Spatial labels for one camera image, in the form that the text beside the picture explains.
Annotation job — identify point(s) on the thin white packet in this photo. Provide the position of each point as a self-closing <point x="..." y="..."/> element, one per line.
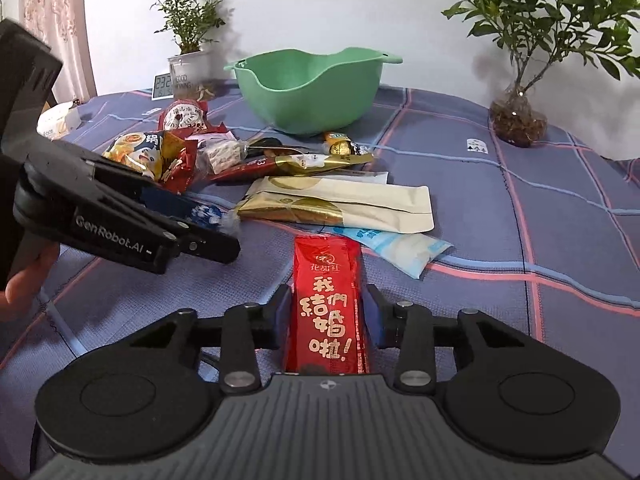
<point x="367" y="177"/>

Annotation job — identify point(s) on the person's left hand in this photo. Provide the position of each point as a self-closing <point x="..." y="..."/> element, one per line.
<point x="27" y="285"/>

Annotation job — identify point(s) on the clear wrapped nougat candy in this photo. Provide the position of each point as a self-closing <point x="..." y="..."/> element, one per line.
<point x="220" y="155"/>

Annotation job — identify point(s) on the pink snack wrapper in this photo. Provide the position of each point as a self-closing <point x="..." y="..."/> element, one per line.
<point x="212" y="135"/>

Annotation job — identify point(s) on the dark red gold stick packet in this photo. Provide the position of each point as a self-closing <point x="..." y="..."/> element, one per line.
<point x="300" y="162"/>

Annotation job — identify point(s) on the light blue white packet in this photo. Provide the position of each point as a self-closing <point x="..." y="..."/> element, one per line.
<point x="400" y="250"/>

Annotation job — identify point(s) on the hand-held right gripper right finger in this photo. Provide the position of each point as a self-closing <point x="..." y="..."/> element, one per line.
<point x="372" y="320"/>

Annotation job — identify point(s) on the potted plant in white pot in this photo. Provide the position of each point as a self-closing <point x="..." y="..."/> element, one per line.
<point x="190" y="20"/>

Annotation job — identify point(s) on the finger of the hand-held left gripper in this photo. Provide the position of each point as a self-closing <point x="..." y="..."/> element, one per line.
<point x="170" y="202"/>
<point x="210" y="247"/>

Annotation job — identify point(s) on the leafy plant in glass vase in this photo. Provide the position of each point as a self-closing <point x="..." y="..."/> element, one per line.
<point x="530" y="15"/>

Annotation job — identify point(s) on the blue white candy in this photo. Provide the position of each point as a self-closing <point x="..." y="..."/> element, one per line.
<point x="210" y="215"/>

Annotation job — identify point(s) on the blue checked bedsheet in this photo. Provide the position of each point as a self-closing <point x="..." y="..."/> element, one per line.
<point x="500" y="220"/>

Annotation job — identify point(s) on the yellow and blue snack packet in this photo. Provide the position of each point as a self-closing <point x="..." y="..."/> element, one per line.
<point x="132" y="152"/>

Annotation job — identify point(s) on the small orange snack packet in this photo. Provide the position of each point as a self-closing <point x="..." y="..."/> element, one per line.
<point x="337" y="142"/>

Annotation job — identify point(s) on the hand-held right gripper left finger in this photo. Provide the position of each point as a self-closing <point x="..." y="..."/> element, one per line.
<point x="282" y="312"/>

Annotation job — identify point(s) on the dark snack packet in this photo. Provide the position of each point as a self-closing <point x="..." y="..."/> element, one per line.
<point x="272" y="146"/>

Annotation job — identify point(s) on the green plastic bowl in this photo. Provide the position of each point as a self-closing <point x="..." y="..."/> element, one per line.
<point x="305" y="95"/>

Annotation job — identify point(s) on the white digital clock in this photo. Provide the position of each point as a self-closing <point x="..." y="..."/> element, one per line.
<point x="162" y="87"/>

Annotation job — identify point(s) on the white tissue pack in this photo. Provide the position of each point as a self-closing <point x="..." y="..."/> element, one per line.
<point x="57" y="120"/>

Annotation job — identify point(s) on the cream gold pouch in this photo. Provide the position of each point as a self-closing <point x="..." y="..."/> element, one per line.
<point x="360" y="192"/>
<point x="320" y="215"/>

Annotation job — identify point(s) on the long red snack packet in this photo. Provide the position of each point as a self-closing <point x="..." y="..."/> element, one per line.
<point x="327" y="305"/>

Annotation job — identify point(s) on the red packet with white print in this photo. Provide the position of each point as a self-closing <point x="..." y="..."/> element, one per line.
<point x="182" y="116"/>

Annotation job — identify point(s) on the black white snack packet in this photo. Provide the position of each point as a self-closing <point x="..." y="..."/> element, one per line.
<point x="361" y="149"/>

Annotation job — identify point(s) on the pink floral curtain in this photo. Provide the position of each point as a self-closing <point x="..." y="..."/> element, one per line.
<point x="55" y="25"/>

